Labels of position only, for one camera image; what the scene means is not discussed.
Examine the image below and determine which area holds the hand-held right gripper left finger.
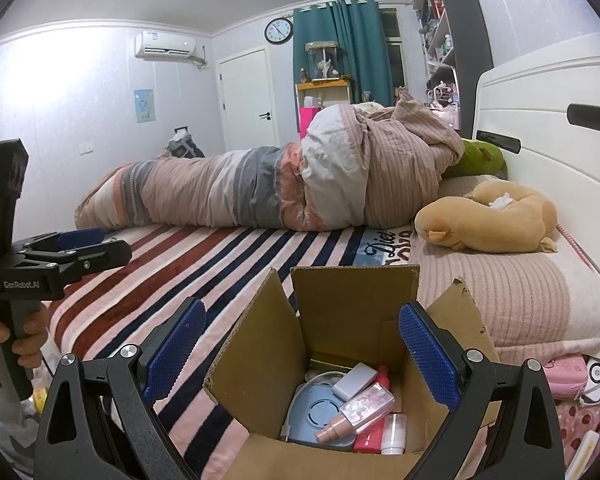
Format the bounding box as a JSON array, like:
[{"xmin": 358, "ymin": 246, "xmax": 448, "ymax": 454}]
[{"xmin": 34, "ymin": 297, "xmax": 207, "ymax": 480}]

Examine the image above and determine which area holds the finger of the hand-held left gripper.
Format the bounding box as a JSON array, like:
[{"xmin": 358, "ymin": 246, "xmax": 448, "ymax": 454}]
[
  {"xmin": 60, "ymin": 239, "xmax": 132, "ymax": 285},
  {"xmin": 17, "ymin": 226, "xmax": 105, "ymax": 257}
]

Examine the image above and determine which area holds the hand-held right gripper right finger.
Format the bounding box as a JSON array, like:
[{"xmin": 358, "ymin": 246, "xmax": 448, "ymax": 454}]
[{"xmin": 398, "ymin": 302, "xmax": 566, "ymax": 480}]

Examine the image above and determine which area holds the clear pink spray bottle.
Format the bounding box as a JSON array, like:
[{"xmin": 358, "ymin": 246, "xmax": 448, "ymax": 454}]
[{"xmin": 314, "ymin": 381, "xmax": 396, "ymax": 443}]

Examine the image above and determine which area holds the lavender small case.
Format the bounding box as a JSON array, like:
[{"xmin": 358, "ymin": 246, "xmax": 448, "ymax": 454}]
[{"xmin": 332, "ymin": 362, "xmax": 376, "ymax": 401}]

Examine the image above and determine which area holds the brown cardboard box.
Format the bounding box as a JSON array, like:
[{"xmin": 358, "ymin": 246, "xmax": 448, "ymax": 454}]
[{"xmin": 202, "ymin": 264, "xmax": 503, "ymax": 480}]

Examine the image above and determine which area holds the white small jar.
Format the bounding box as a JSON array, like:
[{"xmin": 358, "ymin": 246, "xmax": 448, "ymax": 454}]
[{"xmin": 381, "ymin": 414, "xmax": 409, "ymax": 456}]

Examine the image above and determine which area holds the red tube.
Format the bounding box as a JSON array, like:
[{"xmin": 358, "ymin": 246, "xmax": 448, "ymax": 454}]
[{"xmin": 354, "ymin": 366, "xmax": 392, "ymax": 453}]

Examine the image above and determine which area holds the blue square device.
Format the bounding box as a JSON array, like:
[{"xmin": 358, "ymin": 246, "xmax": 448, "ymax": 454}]
[{"xmin": 287, "ymin": 379, "xmax": 357, "ymax": 453}]

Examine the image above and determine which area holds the striped blanket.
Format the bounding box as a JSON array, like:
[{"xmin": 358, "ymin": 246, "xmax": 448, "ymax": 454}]
[{"xmin": 42, "ymin": 222, "xmax": 416, "ymax": 480}]

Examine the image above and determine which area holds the beige ribbed pillow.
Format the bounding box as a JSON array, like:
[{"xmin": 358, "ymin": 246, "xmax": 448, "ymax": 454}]
[{"xmin": 410, "ymin": 175, "xmax": 600, "ymax": 356}]

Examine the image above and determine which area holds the grey folded stroller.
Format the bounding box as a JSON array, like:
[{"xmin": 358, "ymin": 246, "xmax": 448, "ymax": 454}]
[{"xmin": 166, "ymin": 127, "xmax": 206, "ymax": 158}]

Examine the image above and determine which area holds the rolled striped duvet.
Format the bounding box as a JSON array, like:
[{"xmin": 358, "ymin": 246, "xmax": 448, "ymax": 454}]
[{"xmin": 74, "ymin": 87, "xmax": 466, "ymax": 233}]

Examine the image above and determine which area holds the pink soft toy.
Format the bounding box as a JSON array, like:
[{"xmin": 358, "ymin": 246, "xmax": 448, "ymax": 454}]
[{"xmin": 545, "ymin": 355, "xmax": 589, "ymax": 401}]

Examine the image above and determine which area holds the tan plush toy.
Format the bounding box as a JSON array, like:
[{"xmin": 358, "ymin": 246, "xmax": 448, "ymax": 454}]
[{"xmin": 414, "ymin": 180, "xmax": 561, "ymax": 255}]

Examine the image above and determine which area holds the white round device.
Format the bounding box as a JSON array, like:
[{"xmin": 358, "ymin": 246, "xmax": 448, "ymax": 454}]
[{"xmin": 579, "ymin": 357, "xmax": 600, "ymax": 407}]

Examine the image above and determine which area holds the white door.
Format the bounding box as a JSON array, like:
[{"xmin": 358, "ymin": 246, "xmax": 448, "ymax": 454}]
[{"xmin": 217, "ymin": 47, "xmax": 281, "ymax": 153}]

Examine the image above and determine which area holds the green plush toy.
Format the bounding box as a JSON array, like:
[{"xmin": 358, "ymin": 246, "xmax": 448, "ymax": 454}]
[{"xmin": 442, "ymin": 139, "xmax": 506, "ymax": 178}]

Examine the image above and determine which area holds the white air conditioner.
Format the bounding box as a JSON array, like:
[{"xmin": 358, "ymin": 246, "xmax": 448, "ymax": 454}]
[{"xmin": 134, "ymin": 31, "xmax": 207, "ymax": 64}]

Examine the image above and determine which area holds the pink bag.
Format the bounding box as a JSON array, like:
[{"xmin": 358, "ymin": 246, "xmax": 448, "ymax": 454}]
[{"xmin": 300, "ymin": 106, "xmax": 323, "ymax": 138}]

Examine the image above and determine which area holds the yellow side table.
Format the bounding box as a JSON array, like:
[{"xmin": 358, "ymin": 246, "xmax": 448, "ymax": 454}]
[{"xmin": 296, "ymin": 80, "xmax": 353, "ymax": 133}]

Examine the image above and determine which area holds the glass display case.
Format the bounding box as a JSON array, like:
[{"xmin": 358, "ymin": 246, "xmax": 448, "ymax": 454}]
[{"xmin": 305, "ymin": 41, "xmax": 340, "ymax": 82}]

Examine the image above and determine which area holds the white headboard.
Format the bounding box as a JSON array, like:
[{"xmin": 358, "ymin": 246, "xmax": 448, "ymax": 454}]
[{"xmin": 472, "ymin": 55, "xmax": 600, "ymax": 306}]

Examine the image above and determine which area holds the teal curtain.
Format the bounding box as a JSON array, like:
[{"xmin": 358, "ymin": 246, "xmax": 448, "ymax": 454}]
[{"xmin": 292, "ymin": 0, "xmax": 396, "ymax": 108}]

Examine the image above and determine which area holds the tall dark bookshelf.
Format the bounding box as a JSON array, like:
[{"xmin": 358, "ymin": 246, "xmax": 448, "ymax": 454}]
[{"xmin": 412, "ymin": 0, "xmax": 496, "ymax": 131}]

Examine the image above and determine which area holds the blue wall poster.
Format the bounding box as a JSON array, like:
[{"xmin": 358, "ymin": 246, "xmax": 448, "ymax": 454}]
[{"xmin": 134, "ymin": 89, "xmax": 155, "ymax": 123}]

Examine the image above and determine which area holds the round wall clock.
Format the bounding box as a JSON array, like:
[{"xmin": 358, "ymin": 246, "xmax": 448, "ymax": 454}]
[{"xmin": 264, "ymin": 17, "xmax": 294, "ymax": 45}]

